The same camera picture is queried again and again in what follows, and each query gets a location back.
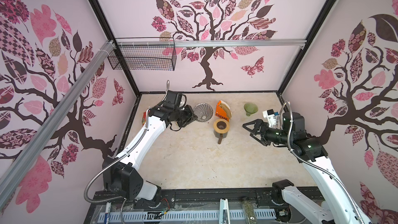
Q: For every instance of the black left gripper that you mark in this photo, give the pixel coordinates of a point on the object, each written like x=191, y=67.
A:
x=191, y=116

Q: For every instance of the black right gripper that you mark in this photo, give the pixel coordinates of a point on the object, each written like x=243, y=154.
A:
x=265, y=126

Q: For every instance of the clear ribbed glass dripper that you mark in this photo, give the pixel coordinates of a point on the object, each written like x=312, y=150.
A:
x=204, y=112

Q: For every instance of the orange coffee filter box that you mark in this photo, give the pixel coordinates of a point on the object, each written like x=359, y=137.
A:
x=220, y=113

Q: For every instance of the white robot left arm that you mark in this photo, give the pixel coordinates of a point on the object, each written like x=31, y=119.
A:
x=121, y=176

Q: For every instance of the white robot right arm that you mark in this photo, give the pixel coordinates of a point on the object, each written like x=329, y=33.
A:
x=306, y=148

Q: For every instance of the green glass dripper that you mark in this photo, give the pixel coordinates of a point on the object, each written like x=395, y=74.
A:
x=250, y=108

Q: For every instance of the red gummy candy bag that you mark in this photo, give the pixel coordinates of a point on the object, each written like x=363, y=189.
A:
x=144, y=118

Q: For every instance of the green herb filled jar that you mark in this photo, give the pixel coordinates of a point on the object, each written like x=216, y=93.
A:
x=248, y=211

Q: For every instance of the smoked glass carafe wooden handle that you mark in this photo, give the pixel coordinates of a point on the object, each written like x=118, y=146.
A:
x=220, y=135

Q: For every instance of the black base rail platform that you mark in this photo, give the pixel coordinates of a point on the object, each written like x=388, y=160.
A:
x=209, y=199

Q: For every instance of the white centre bracket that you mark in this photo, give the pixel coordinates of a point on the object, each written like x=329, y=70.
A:
x=224, y=213

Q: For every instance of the black wire mesh basket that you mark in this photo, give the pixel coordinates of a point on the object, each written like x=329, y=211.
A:
x=144, y=53

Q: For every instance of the white slotted cable duct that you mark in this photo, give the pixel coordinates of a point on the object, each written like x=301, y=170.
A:
x=211, y=216

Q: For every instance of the aluminium side rail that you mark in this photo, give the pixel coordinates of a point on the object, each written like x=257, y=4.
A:
x=19, y=168

